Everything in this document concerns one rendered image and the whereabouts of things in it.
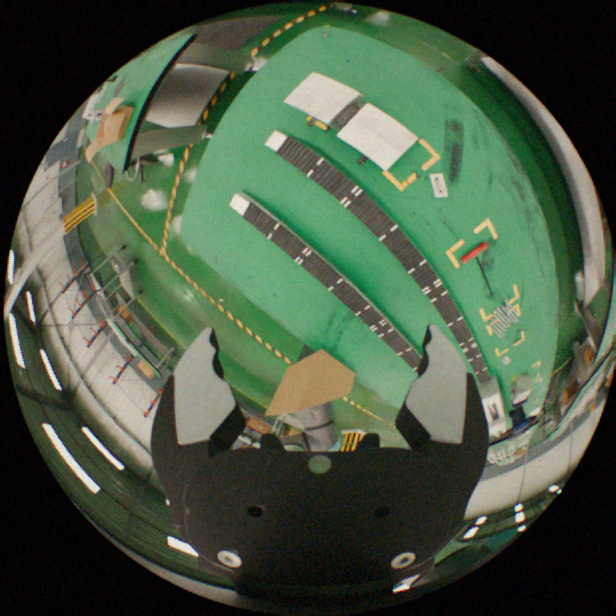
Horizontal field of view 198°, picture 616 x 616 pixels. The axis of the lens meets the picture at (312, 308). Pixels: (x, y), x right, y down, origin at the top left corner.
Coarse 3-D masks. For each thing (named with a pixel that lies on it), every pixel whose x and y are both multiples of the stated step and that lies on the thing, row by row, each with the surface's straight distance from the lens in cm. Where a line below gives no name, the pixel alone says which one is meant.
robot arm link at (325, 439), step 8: (304, 432) 84; (312, 432) 80; (320, 432) 79; (328, 432) 80; (336, 432) 85; (304, 440) 80; (312, 440) 80; (320, 440) 80; (328, 440) 81; (336, 440) 83; (312, 448) 80; (320, 448) 81; (328, 448) 81; (336, 448) 83
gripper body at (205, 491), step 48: (192, 480) 7; (240, 480) 6; (288, 480) 6; (336, 480) 6; (384, 480) 6; (432, 480) 6; (192, 528) 6; (240, 528) 6; (288, 528) 6; (336, 528) 6; (384, 528) 6; (432, 528) 6; (240, 576) 6; (288, 576) 6; (336, 576) 6; (384, 576) 6
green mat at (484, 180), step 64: (320, 64) 56; (384, 64) 55; (256, 128) 55; (320, 128) 48; (448, 128) 49; (192, 192) 71; (256, 192) 54; (320, 192) 47; (384, 192) 45; (448, 192) 48; (512, 192) 56; (256, 256) 61; (384, 256) 50; (512, 256) 60; (320, 320) 65; (384, 384) 88
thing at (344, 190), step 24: (288, 144) 46; (312, 168) 44; (336, 192) 43; (360, 192) 42; (360, 216) 43; (384, 216) 43; (384, 240) 44; (408, 240) 44; (408, 264) 47; (432, 288) 50; (456, 312) 57; (456, 336) 63; (480, 360) 76
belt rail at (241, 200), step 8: (240, 192) 56; (232, 200) 56; (240, 200) 54; (248, 200) 54; (240, 208) 54; (264, 208) 54; (272, 216) 52; (280, 224) 52; (312, 248) 52; (320, 256) 51; (328, 264) 51; (336, 272) 52; (408, 344) 66; (416, 352) 69
